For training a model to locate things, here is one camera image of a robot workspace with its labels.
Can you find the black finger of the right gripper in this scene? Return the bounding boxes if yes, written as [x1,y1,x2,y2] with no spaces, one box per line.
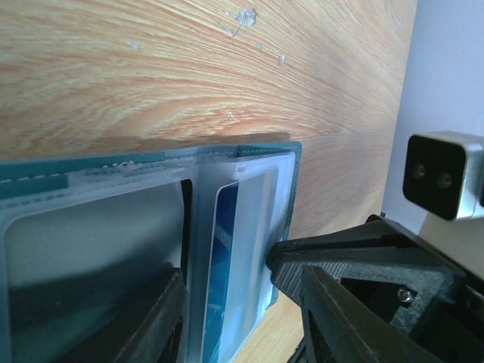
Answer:
[266,215,467,333]

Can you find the teal leather card holder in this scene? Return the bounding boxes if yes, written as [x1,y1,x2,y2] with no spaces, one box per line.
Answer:
[1,141,302,362]

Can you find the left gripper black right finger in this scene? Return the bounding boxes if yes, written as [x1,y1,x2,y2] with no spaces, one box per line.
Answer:
[301,266,440,362]

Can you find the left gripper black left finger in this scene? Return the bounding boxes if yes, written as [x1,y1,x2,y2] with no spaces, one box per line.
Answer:
[56,268,188,362]

